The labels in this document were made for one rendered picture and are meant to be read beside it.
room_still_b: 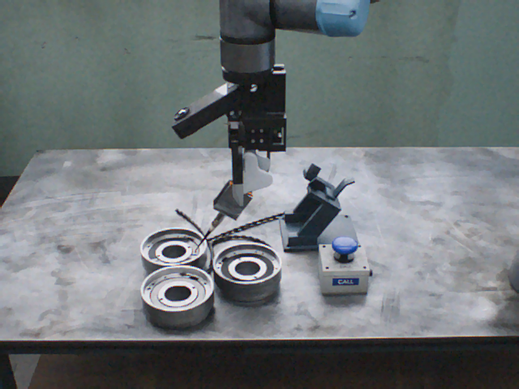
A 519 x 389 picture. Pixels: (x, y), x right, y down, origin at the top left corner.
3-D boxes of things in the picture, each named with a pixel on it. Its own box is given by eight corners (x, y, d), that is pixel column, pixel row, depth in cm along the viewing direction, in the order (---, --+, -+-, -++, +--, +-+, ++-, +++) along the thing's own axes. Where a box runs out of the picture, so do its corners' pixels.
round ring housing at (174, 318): (188, 342, 93) (186, 319, 91) (128, 318, 98) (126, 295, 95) (228, 300, 101) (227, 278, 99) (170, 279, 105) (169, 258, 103)
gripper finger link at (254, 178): (273, 213, 99) (273, 155, 95) (233, 214, 99) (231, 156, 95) (272, 203, 102) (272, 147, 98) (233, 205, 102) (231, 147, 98)
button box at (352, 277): (321, 295, 102) (323, 269, 100) (318, 267, 108) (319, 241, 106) (375, 294, 102) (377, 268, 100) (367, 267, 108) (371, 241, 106)
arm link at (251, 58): (220, 45, 86) (219, 27, 93) (220, 79, 89) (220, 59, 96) (277, 44, 87) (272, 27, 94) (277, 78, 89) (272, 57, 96)
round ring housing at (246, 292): (293, 276, 106) (294, 254, 104) (259, 314, 98) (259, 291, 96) (238, 256, 111) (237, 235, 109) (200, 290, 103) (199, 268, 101)
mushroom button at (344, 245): (331, 275, 102) (332, 248, 100) (328, 259, 106) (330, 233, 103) (357, 275, 102) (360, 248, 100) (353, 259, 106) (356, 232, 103)
